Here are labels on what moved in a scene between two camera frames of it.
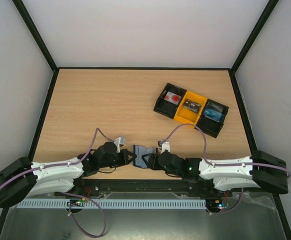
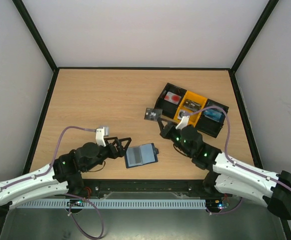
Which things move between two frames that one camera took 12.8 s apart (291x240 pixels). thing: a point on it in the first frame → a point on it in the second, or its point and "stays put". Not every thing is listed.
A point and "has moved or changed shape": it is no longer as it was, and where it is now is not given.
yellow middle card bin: x=190 y=108 stays put
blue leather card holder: x=139 y=151 has moved or changed shape
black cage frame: x=54 y=69 stays put
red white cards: x=173 y=98 stays put
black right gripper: x=150 y=161 → x=166 y=129
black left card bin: x=169 y=100 stays put
